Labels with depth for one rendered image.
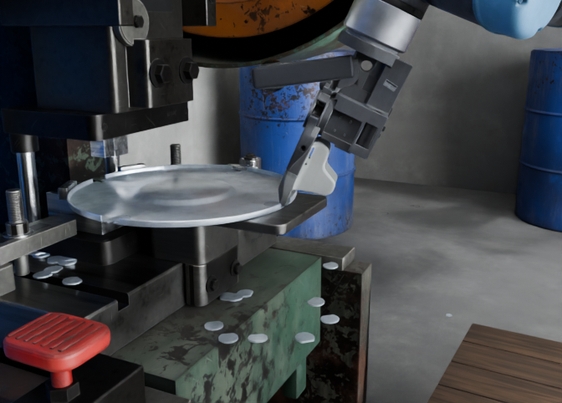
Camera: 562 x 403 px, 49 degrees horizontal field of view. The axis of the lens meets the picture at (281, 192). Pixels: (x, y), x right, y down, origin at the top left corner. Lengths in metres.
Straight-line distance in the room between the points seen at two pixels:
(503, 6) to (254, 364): 0.51
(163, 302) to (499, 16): 0.48
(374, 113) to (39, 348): 0.40
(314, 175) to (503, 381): 0.69
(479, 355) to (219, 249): 0.71
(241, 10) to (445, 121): 3.04
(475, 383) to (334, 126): 0.70
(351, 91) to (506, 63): 3.30
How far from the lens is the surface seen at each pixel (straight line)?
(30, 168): 0.86
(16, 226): 0.78
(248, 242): 0.94
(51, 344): 0.51
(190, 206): 0.75
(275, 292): 0.85
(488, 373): 1.30
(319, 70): 0.70
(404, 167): 4.17
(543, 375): 1.33
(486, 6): 0.62
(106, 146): 0.86
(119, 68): 0.77
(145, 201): 0.78
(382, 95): 0.70
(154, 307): 0.76
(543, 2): 0.64
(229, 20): 1.14
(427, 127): 4.09
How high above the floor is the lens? 0.99
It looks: 15 degrees down
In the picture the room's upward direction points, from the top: straight up
